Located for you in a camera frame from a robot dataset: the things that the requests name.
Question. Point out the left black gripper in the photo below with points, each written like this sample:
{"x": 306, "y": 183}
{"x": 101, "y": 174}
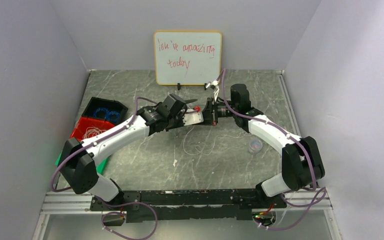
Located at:
{"x": 181, "y": 115}

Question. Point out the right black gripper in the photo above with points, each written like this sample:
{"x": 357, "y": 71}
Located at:
{"x": 208, "y": 115}

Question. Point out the black cable spool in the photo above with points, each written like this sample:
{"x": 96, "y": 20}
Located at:
{"x": 189, "y": 101}

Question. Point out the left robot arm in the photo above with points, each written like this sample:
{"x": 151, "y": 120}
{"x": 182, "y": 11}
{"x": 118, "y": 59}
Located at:
{"x": 139, "y": 126}

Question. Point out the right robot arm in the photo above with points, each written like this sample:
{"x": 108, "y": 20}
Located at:
{"x": 301, "y": 162}

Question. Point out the black bin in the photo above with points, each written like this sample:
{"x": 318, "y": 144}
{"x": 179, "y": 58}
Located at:
{"x": 112, "y": 111}

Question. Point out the clear round container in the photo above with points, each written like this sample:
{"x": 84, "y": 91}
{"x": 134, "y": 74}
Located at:
{"x": 255, "y": 146}

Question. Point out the yellow-framed whiteboard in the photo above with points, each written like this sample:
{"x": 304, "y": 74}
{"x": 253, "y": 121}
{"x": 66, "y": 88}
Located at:
{"x": 187, "y": 57}

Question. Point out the green bin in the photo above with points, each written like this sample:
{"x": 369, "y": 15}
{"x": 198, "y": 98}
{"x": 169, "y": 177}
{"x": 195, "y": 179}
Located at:
{"x": 102, "y": 165}

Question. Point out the red bin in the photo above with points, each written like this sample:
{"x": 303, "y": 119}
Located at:
{"x": 87, "y": 127}

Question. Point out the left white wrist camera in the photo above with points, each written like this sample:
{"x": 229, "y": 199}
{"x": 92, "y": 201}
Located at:
{"x": 192, "y": 116}

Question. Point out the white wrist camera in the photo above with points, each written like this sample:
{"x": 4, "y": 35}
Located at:
{"x": 214, "y": 85}
{"x": 192, "y": 116}

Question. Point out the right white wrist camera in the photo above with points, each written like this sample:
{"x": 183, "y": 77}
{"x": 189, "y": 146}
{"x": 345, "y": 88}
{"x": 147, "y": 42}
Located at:
{"x": 214, "y": 85}

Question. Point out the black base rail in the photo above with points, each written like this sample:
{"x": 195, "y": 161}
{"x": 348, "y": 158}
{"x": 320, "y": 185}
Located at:
{"x": 164, "y": 205}

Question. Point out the aluminium frame rail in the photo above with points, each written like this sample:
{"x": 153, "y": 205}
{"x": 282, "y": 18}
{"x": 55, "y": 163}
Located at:
{"x": 67, "y": 202}

